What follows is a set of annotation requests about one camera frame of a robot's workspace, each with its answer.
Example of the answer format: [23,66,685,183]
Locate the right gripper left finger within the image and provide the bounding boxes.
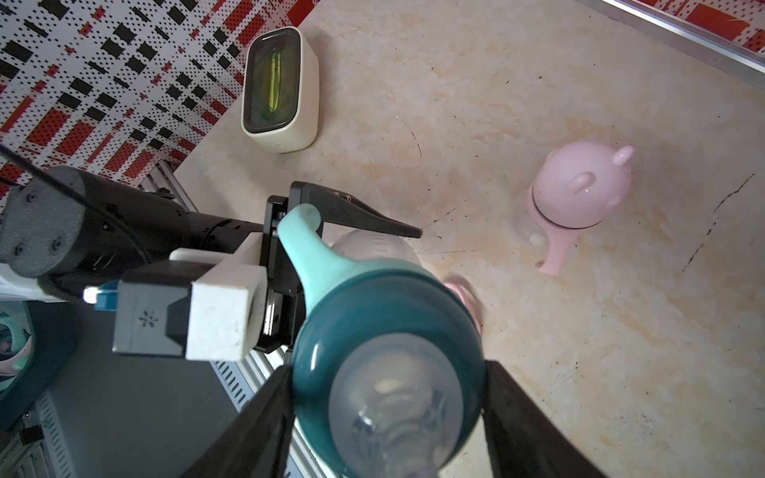
[182,364,295,477]

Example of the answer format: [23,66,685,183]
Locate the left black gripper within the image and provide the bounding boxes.
[256,181,422,353]

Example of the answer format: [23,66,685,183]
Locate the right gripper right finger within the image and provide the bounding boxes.
[482,360,604,478]

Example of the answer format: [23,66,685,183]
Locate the clear baby bottle bottom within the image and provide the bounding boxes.
[332,229,420,265]

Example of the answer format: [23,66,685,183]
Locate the pink pig cap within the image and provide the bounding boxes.
[532,141,636,229]

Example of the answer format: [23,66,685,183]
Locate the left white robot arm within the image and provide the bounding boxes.
[1,149,422,360]

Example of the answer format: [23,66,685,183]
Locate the white green sterilizer box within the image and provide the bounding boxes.
[241,26,320,155]

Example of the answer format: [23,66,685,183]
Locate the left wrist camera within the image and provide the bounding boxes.
[83,232,268,362]

